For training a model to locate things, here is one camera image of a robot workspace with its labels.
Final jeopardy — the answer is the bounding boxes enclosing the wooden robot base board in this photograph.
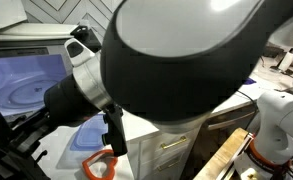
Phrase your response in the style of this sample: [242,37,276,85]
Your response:
[193,128,252,180]

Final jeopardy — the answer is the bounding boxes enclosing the black microwave oven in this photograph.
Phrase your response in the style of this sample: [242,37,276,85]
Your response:
[0,28,102,180]

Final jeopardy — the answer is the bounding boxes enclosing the paper towel roll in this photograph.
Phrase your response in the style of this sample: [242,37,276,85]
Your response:
[270,51,293,75]

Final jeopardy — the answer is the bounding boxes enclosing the brass drawer handle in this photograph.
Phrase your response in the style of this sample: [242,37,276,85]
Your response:
[160,136,187,150]

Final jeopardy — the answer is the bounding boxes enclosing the purple plastic lid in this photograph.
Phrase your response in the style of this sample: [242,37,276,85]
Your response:
[244,78,256,85]

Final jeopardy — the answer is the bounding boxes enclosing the blue plastic container lid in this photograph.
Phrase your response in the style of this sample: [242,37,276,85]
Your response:
[70,114,108,151]

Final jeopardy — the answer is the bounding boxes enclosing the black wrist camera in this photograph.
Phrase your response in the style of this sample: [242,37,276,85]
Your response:
[102,104,128,157]

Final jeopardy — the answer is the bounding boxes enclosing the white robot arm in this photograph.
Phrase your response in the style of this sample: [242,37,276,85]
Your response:
[9,0,293,157]

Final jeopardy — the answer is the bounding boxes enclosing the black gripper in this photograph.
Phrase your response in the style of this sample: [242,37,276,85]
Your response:
[8,75,99,157]

